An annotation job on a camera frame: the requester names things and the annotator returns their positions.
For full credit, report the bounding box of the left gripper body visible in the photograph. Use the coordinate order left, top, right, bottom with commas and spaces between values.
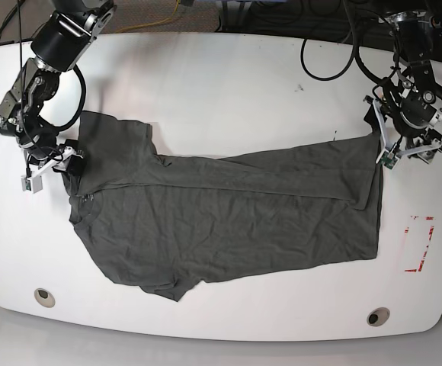
362, 95, 442, 165

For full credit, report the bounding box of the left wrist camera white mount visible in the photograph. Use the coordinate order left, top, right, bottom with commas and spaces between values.
364, 97, 442, 171

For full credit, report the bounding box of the right table cable grommet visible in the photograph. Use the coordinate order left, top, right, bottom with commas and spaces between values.
367, 307, 390, 327

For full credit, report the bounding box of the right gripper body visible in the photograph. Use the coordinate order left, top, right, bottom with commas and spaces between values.
21, 139, 85, 165

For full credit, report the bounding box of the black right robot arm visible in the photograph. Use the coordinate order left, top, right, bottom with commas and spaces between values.
0, 1, 117, 176

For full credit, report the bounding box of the table cable grommet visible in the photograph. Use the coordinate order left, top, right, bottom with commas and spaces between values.
367, 307, 390, 327
34, 288, 56, 309

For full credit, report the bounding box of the red tape rectangle marking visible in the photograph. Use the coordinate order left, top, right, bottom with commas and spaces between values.
401, 216, 435, 273

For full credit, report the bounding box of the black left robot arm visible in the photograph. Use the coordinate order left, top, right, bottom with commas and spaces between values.
355, 1, 442, 169

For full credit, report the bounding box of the left table cable grommet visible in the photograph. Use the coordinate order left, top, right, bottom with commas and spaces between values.
34, 288, 56, 309

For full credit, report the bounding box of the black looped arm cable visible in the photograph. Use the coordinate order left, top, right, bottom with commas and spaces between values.
299, 14, 359, 82

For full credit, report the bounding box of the dark grey t-shirt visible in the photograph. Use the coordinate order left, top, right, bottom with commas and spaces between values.
64, 111, 383, 301

